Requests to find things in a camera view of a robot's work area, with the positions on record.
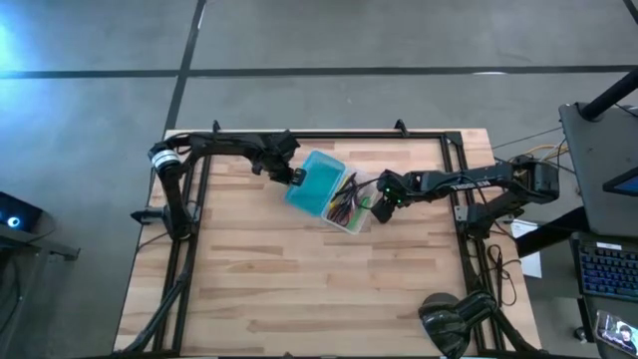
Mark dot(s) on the yellow pencil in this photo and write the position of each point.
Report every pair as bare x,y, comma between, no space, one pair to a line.
344,195

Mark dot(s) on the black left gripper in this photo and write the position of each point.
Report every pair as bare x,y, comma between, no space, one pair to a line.
276,154

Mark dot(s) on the black metal table frame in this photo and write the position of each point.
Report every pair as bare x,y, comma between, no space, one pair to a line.
349,134

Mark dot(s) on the clear plastic supply box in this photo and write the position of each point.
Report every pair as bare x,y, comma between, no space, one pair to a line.
364,179

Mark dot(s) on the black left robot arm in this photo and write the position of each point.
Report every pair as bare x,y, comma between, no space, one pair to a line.
229,143

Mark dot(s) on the black pen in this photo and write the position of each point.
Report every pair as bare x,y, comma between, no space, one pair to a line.
347,183

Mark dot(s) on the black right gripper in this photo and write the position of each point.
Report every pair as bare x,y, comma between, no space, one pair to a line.
399,187

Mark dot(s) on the green marker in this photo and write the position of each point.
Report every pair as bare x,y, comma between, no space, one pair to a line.
360,214

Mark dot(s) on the smartphone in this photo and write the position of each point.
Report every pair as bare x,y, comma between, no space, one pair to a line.
615,331

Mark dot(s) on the white paper sheet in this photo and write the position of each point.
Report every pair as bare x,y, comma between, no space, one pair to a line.
531,264

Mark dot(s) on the black tablet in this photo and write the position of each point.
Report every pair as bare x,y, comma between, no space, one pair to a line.
625,185

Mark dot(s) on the black box blue light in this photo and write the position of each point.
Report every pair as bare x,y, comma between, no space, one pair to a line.
22,212

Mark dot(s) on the blue plastic box lid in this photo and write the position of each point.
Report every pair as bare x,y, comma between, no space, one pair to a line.
314,182

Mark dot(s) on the black pole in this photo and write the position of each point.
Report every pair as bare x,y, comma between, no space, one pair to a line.
613,92

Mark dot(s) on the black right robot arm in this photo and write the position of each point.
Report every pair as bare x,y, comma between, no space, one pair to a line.
473,184

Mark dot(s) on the laptop with blue keys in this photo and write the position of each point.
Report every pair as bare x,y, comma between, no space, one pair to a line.
608,269

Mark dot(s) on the black desk lamp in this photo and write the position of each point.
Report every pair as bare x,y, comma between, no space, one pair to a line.
448,319

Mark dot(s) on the black floor stand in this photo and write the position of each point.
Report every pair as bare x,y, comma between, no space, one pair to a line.
50,249

